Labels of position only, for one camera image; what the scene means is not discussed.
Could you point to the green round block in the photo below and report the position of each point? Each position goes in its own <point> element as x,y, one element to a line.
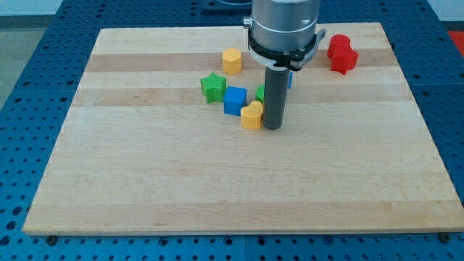
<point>259,93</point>

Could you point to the grey cylindrical pointer rod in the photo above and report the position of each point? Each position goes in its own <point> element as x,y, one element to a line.
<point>276,85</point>

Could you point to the wooden board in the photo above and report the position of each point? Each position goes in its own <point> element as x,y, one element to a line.
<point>142,153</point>

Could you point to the red star block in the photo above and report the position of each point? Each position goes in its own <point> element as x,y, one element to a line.
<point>343,60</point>

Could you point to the blue cube block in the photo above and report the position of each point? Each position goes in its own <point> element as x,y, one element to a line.
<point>234,99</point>

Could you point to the yellow hexagon block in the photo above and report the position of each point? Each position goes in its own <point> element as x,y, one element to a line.
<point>231,61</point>

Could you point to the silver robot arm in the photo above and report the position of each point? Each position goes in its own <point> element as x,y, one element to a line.
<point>283,25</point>

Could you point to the red cylinder block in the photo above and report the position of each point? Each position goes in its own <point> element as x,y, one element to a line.
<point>339,44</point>

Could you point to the yellow heart block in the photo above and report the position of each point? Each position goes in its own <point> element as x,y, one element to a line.
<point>251,116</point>

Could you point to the green star block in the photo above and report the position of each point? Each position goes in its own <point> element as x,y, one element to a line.
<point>213,87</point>

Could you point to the blue block behind rod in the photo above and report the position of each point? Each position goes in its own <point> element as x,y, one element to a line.
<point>290,80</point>

